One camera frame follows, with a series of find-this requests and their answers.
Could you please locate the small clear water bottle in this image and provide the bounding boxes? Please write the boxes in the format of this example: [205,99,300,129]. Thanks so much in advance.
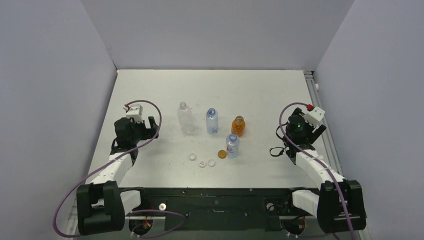
[226,133,240,159]

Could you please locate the clear plastic bottle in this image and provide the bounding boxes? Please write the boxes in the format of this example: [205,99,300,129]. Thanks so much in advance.
[177,101,195,135]

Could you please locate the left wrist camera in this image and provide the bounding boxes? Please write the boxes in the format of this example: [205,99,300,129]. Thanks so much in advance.
[123,104,144,124]

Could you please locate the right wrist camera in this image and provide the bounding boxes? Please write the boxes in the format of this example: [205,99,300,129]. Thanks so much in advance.
[303,104,326,128]

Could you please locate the white Ganten bottle cap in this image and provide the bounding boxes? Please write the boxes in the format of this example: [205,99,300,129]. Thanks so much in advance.
[207,159,216,167]

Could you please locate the orange juice bottle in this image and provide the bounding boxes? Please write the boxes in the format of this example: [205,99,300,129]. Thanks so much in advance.
[231,115,246,137]

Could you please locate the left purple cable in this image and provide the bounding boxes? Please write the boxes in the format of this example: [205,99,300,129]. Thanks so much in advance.
[52,99,188,239]

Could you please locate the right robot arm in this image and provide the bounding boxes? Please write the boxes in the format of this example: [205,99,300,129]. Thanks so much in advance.
[279,102,367,234]

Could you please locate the yellow bottle cap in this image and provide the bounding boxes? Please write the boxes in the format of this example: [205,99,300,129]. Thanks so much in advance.
[217,149,227,159]

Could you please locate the white printed bottle cap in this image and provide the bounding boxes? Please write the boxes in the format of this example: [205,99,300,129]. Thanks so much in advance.
[198,161,208,168]

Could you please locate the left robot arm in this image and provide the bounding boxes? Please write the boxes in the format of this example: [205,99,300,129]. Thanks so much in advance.
[76,116,159,236]

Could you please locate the labelled clear water bottle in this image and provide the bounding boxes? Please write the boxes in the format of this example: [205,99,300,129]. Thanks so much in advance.
[205,107,219,135]

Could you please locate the aluminium frame rail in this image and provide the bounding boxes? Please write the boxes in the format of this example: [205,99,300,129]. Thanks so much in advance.
[303,70,368,220]

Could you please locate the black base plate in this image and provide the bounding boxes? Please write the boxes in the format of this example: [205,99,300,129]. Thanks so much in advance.
[126,187,310,231]

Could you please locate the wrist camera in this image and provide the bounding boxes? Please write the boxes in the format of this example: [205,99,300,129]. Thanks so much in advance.
[123,104,144,124]
[303,104,326,128]

